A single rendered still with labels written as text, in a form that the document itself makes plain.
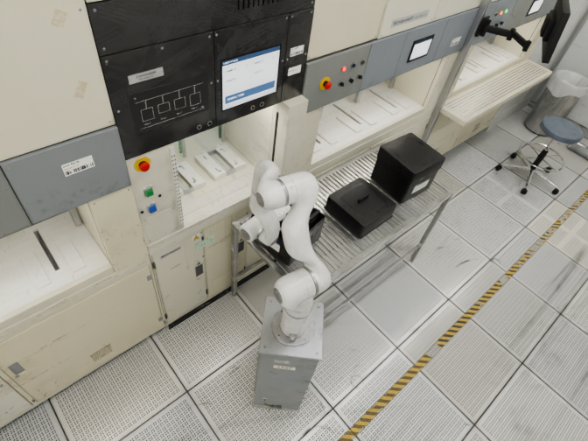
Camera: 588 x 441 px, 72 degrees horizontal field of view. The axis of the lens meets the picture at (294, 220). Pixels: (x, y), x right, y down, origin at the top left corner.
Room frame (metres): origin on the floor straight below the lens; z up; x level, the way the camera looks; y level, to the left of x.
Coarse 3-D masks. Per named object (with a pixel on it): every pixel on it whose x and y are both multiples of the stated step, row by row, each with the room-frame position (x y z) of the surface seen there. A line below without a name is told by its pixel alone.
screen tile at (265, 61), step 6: (276, 54) 1.60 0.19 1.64; (258, 60) 1.53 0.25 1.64; (264, 60) 1.55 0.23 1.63; (270, 60) 1.58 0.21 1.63; (258, 66) 1.53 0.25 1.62; (264, 66) 1.55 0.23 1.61; (270, 66) 1.58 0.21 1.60; (264, 72) 1.56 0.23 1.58; (270, 72) 1.58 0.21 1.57; (258, 78) 1.53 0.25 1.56; (264, 78) 1.56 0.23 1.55; (270, 78) 1.58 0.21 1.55; (252, 84) 1.51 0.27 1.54
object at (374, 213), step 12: (360, 180) 1.82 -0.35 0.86; (336, 192) 1.68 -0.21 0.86; (348, 192) 1.70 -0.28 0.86; (360, 192) 1.71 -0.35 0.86; (372, 192) 1.73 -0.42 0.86; (336, 204) 1.60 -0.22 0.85; (348, 204) 1.61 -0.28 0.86; (360, 204) 1.62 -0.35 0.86; (372, 204) 1.64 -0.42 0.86; (384, 204) 1.66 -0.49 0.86; (336, 216) 1.58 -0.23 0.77; (348, 216) 1.53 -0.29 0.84; (360, 216) 1.53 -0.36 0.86; (372, 216) 1.55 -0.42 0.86; (384, 216) 1.60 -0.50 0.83; (348, 228) 1.51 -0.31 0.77; (360, 228) 1.47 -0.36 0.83; (372, 228) 1.53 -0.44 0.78
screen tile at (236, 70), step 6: (234, 66) 1.44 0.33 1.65; (240, 66) 1.46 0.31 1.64; (228, 72) 1.42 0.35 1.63; (234, 72) 1.44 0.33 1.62; (240, 72) 1.46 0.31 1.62; (246, 72) 1.48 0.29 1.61; (246, 78) 1.49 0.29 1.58; (228, 84) 1.42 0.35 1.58; (234, 84) 1.44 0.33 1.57; (240, 84) 1.46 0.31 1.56; (246, 84) 1.49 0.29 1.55; (228, 90) 1.42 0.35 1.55; (234, 90) 1.44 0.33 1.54
